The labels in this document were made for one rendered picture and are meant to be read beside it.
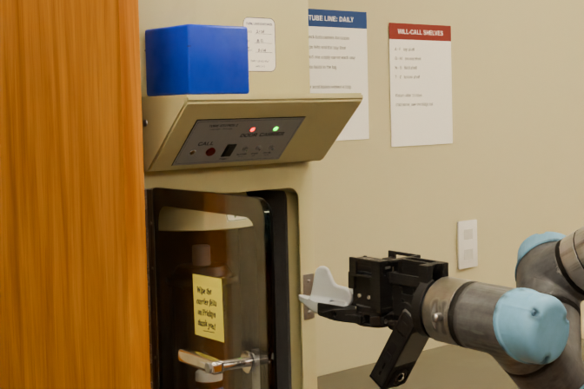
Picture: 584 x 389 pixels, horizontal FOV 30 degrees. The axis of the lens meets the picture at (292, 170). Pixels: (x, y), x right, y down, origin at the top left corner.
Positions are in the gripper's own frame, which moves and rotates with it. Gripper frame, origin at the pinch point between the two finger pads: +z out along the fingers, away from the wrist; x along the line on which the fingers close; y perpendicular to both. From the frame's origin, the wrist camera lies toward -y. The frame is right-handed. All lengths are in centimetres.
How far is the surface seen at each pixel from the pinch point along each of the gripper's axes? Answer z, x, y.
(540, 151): 67, -137, 9
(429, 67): 67, -95, 30
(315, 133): 15.7, -13.3, 20.5
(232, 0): 23.0, -4.0, 39.9
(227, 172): 22.1, -1.8, 15.2
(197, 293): 6.1, 15.4, 2.3
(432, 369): 48, -75, -33
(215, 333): 1.5, 16.1, -1.9
